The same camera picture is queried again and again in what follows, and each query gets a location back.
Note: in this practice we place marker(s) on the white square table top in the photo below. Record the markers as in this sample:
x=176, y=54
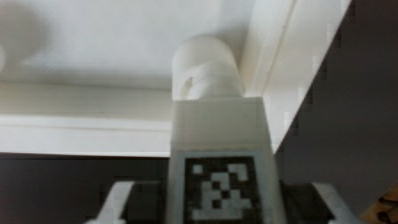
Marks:
x=98, y=43

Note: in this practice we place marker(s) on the white U-shaped obstacle fence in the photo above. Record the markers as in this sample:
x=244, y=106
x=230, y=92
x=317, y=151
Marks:
x=104, y=121

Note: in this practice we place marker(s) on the white table leg with tag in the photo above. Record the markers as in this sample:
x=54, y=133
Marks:
x=223, y=184

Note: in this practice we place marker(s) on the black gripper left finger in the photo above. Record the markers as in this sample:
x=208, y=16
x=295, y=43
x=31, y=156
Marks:
x=112, y=208

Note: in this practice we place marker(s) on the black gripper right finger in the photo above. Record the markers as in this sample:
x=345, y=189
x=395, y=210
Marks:
x=338, y=207

